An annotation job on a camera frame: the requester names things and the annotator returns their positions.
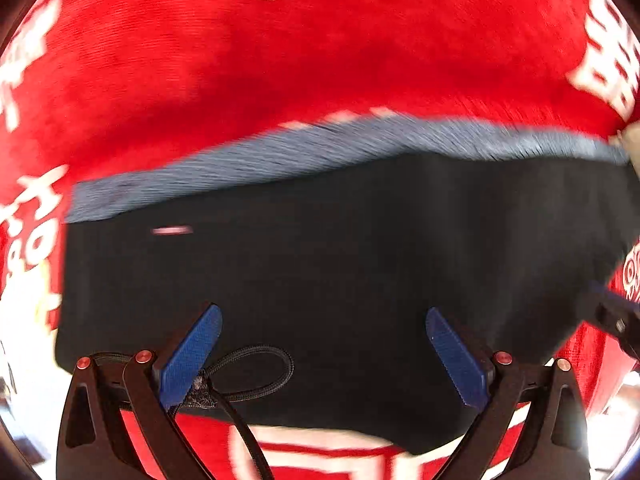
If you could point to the person's right hand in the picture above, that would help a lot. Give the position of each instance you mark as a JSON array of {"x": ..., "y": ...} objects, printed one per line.
[{"x": 631, "y": 142}]

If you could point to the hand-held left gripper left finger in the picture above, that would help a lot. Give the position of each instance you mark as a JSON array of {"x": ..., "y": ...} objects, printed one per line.
[{"x": 192, "y": 352}]

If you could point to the red printed blanket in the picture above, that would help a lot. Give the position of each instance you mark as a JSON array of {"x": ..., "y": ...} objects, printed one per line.
[{"x": 300, "y": 60}]

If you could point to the black pants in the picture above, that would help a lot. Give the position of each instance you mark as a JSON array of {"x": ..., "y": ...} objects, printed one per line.
[{"x": 320, "y": 280}]

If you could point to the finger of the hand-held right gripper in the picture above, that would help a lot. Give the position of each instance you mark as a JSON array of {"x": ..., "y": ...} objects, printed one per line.
[{"x": 612, "y": 310}]

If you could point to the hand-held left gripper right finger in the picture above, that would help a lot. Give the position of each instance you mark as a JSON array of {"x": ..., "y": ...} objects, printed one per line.
[{"x": 457, "y": 355}]

